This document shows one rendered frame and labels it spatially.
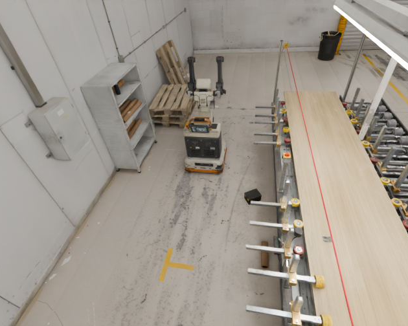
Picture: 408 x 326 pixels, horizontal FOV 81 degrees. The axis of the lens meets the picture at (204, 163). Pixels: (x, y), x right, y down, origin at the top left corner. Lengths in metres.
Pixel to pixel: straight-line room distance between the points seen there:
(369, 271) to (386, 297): 0.18
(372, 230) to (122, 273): 2.60
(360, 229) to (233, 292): 1.41
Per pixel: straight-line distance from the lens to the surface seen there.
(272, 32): 9.30
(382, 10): 1.79
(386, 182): 2.97
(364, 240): 2.40
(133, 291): 3.09
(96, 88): 3.58
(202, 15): 9.35
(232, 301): 2.88
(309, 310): 2.30
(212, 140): 3.56
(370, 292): 2.19
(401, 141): 3.78
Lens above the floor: 2.74
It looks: 41 degrees down
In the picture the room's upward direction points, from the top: 6 degrees counter-clockwise
